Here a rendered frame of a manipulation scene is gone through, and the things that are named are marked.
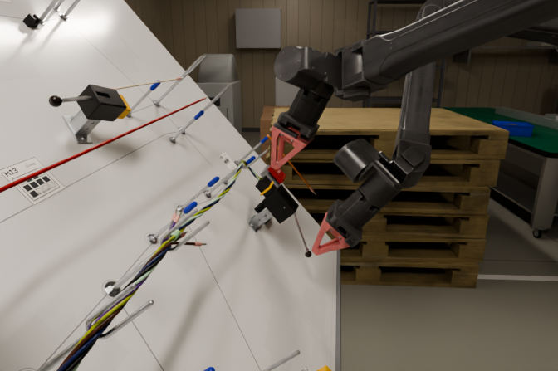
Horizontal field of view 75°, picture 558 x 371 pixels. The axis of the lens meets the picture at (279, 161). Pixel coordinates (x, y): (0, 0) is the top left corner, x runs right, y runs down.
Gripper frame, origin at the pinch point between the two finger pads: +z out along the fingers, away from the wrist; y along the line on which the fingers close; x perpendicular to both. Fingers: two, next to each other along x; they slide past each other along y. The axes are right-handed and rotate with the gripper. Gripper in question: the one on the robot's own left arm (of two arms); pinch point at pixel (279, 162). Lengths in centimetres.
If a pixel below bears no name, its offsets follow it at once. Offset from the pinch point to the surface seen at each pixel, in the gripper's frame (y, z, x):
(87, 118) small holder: 27.1, -0.3, -21.0
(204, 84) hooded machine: -461, 85, -212
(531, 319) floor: -140, 47, 146
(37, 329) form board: 44.7, 10.4, -6.1
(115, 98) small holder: 23.9, -3.3, -20.5
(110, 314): 46.5, 2.9, -0.1
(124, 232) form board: 29.8, 9.2, -9.3
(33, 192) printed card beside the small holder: 36.5, 5.8, -17.2
